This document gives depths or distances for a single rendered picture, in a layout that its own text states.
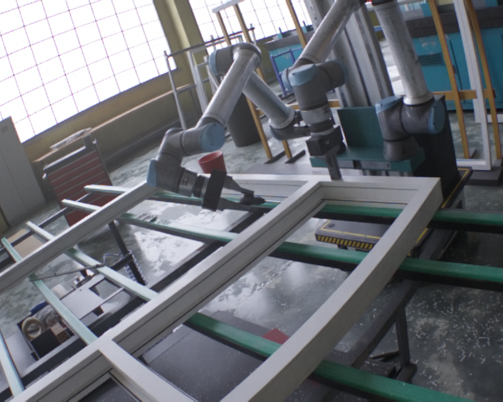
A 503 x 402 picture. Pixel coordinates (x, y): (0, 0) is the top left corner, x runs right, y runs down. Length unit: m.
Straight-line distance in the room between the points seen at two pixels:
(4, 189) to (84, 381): 7.30
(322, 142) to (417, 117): 0.68
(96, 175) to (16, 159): 3.72
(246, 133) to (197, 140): 4.51
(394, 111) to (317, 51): 0.56
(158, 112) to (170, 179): 8.62
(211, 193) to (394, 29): 0.97
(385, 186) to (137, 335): 0.78
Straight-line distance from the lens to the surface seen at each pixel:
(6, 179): 8.17
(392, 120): 1.88
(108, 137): 9.35
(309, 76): 1.21
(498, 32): 4.63
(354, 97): 2.26
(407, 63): 1.75
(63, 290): 2.06
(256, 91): 2.00
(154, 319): 1.02
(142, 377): 0.83
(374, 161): 2.03
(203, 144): 1.37
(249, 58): 1.72
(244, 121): 5.82
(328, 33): 1.54
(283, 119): 2.19
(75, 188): 4.79
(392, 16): 1.71
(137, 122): 9.69
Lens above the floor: 1.43
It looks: 19 degrees down
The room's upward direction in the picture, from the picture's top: 20 degrees counter-clockwise
